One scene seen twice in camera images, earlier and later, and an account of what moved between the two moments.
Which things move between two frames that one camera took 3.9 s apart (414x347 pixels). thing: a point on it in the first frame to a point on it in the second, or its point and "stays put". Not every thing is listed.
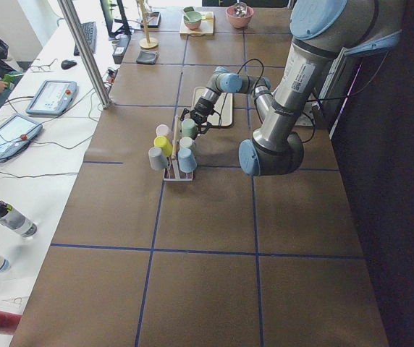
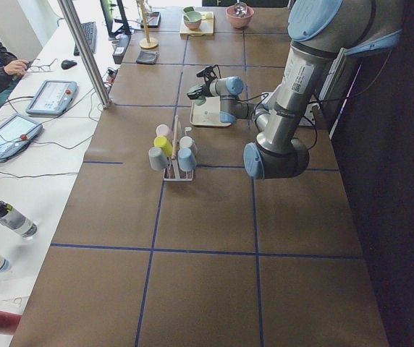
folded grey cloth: [148, 57] stays put
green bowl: [192, 19] stays put
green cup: [188, 128] to [195, 95]
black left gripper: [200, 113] to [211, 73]
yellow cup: [163, 142] stays put
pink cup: [162, 130] stays put
